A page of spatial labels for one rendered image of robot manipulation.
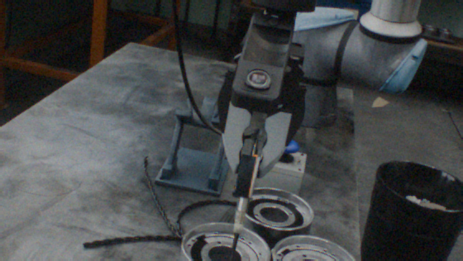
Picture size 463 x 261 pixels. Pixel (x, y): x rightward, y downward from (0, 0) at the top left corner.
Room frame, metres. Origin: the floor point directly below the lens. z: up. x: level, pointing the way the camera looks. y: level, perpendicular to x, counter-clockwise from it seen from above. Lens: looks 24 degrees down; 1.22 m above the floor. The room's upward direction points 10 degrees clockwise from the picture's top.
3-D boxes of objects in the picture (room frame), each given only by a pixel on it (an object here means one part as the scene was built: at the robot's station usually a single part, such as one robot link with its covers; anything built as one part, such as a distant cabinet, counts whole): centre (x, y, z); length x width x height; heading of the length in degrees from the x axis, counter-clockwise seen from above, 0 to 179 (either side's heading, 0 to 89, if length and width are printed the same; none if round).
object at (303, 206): (0.65, -0.08, 0.82); 0.10 x 0.10 x 0.04
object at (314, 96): (1.14, -0.14, 0.85); 0.15 x 0.15 x 0.10
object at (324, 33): (1.13, -0.15, 0.97); 0.13 x 0.12 x 0.14; 64
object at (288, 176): (0.80, -0.09, 0.82); 0.08 x 0.07 x 0.05; 174
